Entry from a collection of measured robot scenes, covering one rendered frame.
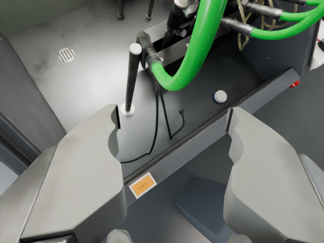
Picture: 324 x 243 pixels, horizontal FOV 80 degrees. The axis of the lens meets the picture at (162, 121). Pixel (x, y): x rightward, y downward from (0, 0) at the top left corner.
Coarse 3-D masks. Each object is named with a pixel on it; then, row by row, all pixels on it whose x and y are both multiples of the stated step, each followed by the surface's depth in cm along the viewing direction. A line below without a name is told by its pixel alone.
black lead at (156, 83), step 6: (156, 84) 38; (156, 90) 38; (156, 96) 38; (162, 96) 39; (156, 102) 39; (162, 102) 40; (156, 108) 40; (156, 114) 42; (156, 120) 43; (156, 126) 45; (168, 126) 48; (156, 132) 46; (150, 150) 52; (120, 162) 52; (126, 162) 53
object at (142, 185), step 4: (148, 176) 41; (136, 180) 41; (140, 180) 40; (144, 180) 40; (148, 180) 40; (136, 184) 40; (140, 184) 40; (144, 184) 40; (148, 184) 40; (152, 184) 40; (132, 188) 40; (136, 188) 40; (140, 188) 40; (144, 188) 40; (136, 192) 40; (140, 192) 40
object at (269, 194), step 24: (240, 120) 10; (240, 144) 9; (264, 144) 8; (288, 144) 8; (240, 168) 7; (264, 168) 7; (288, 168) 7; (240, 192) 6; (264, 192) 6; (288, 192) 6; (312, 192) 6; (240, 216) 6; (264, 216) 6; (288, 216) 6; (312, 216) 6; (264, 240) 6; (288, 240) 5; (312, 240) 5
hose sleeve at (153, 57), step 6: (144, 36) 29; (144, 42) 28; (150, 42) 28; (150, 48) 26; (150, 54) 25; (156, 54) 25; (150, 60) 24; (156, 60) 24; (150, 66) 24; (162, 66) 25
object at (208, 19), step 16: (208, 0) 10; (224, 0) 10; (208, 16) 10; (192, 32) 12; (208, 32) 11; (192, 48) 12; (208, 48) 12; (160, 64) 24; (192, 64) 13; (160, 80) 21; (176, 80) 16
